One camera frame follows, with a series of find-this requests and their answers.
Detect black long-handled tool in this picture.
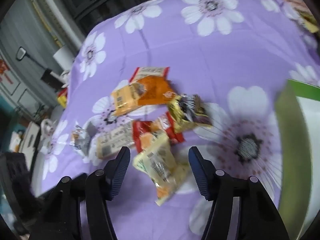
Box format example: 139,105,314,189
15,46,60,85

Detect pale yellow snack packet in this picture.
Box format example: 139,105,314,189
132,130,190,199

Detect black crate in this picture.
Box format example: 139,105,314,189
0,152,38,230

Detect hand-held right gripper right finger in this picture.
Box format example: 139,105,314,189
188,146,290,240

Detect red and cream snack packet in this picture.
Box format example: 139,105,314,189
132,112,185,153

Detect cream snack packet red edge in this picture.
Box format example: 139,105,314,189
129,66,170,84

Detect orange snack packet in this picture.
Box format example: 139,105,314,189
136,76,180,105

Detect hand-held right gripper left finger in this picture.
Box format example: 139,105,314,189
30,146,131,240

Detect yellow crinkled candy packet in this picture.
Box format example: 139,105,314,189
167,94,213,133

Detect white box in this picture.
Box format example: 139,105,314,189
19,121,40,153

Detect white paper roll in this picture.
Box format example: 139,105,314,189
53,45,74,70

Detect purple floral blanket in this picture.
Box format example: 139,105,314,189
32,0,320,240

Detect red and yellow paper bag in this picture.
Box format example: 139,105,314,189
57,89,68,108

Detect beige snack packet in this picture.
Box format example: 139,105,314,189
96,125,135,159

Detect white snack packet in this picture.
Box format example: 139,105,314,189
71,122,97,155

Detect green cardboard box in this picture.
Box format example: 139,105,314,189
274,79,320,240

